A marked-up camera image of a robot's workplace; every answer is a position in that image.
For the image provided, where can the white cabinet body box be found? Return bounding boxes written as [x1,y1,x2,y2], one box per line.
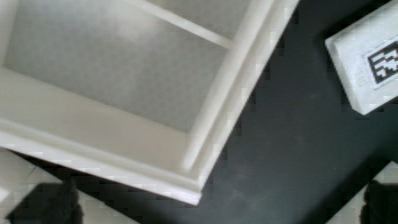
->
[0,0,301,204]

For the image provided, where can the white cabinet door panel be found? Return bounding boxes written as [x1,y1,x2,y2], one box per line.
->
[326,8,398,115]

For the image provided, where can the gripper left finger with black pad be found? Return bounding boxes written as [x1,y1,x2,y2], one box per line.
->
[6,183,84,224]

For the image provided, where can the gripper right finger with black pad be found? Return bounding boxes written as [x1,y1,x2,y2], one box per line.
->
[361,181,398,224]

